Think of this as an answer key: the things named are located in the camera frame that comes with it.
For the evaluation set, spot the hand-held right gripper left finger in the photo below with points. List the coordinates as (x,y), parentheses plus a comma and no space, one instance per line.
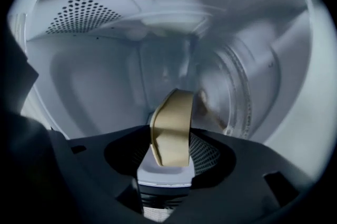
(100,178)

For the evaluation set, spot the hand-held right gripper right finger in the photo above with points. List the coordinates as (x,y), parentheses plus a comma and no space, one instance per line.
(237,181)

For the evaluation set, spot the yellow plastic tray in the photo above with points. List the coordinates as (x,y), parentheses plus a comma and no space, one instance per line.
(173,128)

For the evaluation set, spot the white microwave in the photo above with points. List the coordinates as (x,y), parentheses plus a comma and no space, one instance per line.
(92,73)

